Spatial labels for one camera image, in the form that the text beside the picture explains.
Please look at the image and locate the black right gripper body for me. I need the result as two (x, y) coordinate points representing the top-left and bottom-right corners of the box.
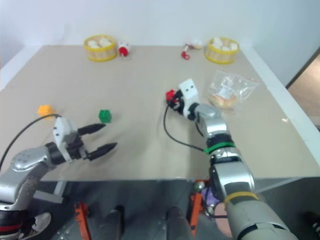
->
(170, 90), (188, 115)

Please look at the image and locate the brown board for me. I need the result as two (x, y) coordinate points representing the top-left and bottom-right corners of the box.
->
(285, 46), (320, 132)

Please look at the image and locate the yellow steamer basket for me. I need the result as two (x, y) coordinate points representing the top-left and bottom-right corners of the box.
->
(204, 36), (241, 65)
(82, 34), (118, 63)

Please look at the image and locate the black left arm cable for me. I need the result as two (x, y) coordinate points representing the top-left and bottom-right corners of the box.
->
(0, 114), (62, 173)

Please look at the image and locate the small cream toy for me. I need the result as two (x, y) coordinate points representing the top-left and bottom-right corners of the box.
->
(190, 39), (204, 50)

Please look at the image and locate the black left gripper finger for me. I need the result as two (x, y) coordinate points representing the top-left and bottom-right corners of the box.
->
(85, 142), (119, 161)
(77, 123), (107, 137)

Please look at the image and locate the green cube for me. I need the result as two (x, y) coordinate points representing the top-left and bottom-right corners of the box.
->
(98, 108), (112, 124)

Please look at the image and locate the orange clamp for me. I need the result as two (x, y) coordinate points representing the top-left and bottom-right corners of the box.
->
(188, 192), (204, 238)
(73, 201), (93, 240)

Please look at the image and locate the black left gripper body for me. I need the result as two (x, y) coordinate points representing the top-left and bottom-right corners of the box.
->
(66, 132), (91, 161)

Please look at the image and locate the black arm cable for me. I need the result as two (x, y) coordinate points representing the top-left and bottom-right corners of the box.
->
(0, 114), (62, 173)
(163, 104), (209, 154)

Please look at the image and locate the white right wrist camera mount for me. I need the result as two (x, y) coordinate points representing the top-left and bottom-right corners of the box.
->
(177, 78), (200, 119)

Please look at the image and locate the orange cube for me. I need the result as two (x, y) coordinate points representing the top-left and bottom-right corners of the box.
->
(36, 104), (55, 121)

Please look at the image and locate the purple object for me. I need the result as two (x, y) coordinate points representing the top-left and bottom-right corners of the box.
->
(200, 186), (219, 209)

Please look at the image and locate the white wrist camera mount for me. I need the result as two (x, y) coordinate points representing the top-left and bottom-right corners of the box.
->
(51, 116), (79, 162)
(177, 78), (200, 119)

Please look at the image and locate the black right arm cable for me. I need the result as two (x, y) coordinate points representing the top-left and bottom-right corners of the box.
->
(163, 104), (209, 154)

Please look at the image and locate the small red and white toy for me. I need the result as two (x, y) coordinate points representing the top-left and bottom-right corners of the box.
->
(180, 43), (192, 61)

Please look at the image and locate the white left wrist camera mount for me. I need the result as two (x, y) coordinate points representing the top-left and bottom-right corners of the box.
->
(51, 116), (79, 162)

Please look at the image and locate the grey metal bracket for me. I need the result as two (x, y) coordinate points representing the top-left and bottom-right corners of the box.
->
(33, 180), (68, 205)

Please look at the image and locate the clear plastic bag with bread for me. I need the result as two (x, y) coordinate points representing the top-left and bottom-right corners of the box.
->
(206, 69), (262, 114)

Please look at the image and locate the metal ball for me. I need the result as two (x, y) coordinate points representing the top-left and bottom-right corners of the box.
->
(194, 181), (207, 194)

